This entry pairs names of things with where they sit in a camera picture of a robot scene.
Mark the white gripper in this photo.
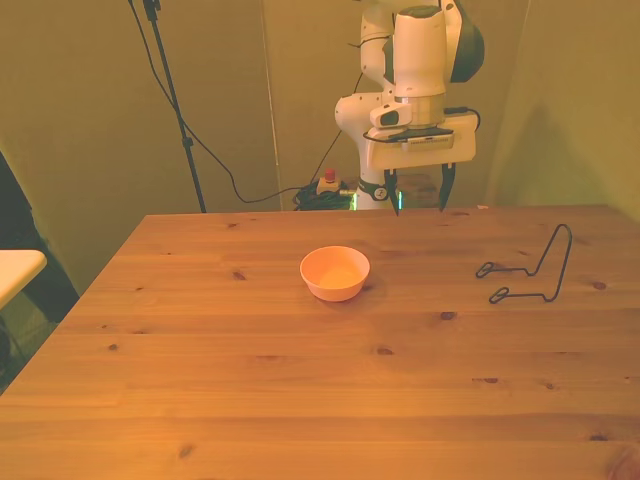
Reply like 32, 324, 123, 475
363, 111, 478, 218

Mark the orange plastic bowl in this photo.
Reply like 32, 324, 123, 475
299, 245, 372, 303

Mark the yellow emergency stop button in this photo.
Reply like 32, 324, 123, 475
316, 168, 350, 198

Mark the black tripod stand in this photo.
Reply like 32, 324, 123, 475
141, 0, 208, 215

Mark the dark object beside table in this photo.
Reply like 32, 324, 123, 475
0, 148, 82, 397

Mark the white side table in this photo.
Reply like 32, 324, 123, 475
0, 248, 49, 310

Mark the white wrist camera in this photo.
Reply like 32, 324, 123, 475
369, 101, 418, 131

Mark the green coiled cable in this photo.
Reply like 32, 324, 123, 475
291, 183, 357, 212

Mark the black wire dish rack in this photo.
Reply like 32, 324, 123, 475
474, 223, 574, 305

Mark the black hanging cable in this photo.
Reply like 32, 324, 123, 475
126, 0, 321, 205

